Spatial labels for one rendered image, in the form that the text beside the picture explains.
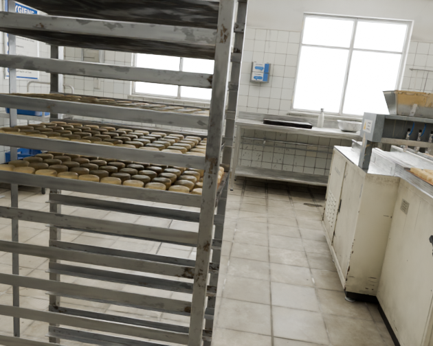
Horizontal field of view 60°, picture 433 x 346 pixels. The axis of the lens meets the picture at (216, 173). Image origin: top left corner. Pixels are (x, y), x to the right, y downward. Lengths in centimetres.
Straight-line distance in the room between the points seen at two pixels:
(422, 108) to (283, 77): 318
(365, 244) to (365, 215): 18
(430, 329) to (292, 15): 436
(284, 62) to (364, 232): 341
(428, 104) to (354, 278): 111
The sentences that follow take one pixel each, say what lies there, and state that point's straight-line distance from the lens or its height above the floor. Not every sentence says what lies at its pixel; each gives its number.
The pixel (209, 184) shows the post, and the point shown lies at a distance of 82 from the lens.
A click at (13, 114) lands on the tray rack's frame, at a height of 109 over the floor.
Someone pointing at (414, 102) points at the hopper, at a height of 126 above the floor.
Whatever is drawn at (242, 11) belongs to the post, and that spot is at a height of 146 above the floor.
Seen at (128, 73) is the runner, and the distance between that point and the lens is 87.
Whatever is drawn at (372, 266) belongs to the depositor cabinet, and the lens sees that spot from 252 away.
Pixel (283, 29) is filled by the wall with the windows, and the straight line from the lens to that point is 545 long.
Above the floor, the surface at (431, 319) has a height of 37.
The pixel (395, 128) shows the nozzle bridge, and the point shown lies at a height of 110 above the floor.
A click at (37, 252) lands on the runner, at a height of 78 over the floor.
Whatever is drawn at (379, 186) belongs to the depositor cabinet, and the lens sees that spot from 237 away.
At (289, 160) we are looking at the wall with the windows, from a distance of 546.
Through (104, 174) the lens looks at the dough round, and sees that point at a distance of 103.
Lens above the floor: 121
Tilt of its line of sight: 12 degrees down
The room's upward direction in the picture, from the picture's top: 6 degrees clockwise
